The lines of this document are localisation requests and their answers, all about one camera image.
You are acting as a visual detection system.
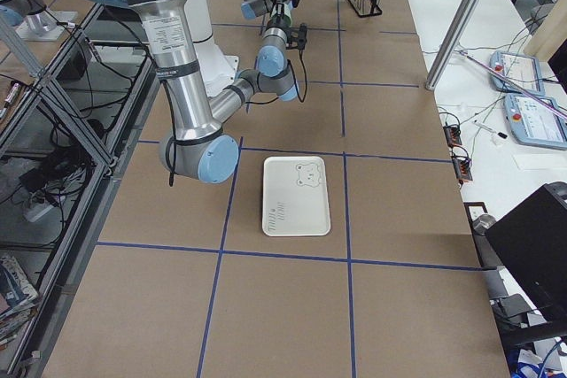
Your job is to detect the light green plastic cup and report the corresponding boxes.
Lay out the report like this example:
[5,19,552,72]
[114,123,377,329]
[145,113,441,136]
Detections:
[268,2,292,28]

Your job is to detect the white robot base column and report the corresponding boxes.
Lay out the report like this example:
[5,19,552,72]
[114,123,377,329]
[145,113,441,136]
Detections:
[184,0,239,97]

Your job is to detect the white bear print tray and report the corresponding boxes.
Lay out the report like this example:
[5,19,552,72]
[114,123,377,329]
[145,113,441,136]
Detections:
[262,156,331,237]

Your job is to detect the small metal cup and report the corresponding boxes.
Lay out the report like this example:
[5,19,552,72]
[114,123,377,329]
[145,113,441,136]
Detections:
[472,213,497,235]

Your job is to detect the black marker pen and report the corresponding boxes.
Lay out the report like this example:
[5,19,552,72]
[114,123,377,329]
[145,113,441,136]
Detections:
[473,120,509,140]

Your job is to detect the upper teach pendant tablet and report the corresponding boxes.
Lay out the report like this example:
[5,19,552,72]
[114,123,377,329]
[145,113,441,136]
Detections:
[490,50,545,96]

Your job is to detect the teach pendant tablet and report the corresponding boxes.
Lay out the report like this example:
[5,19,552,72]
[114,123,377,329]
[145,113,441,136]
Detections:
[504,93,566,150]
[490,50,545,96]

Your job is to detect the lower teach pendant tablet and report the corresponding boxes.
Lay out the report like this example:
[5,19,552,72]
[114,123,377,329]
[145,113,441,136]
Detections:
[504,93,566,150]

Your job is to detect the black computer monitor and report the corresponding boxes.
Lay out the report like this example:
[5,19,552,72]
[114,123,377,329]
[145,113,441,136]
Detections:
[485,181,566,320]

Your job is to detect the aluminium frame post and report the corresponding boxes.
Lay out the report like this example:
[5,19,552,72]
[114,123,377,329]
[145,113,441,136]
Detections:
[425,0,479,91]

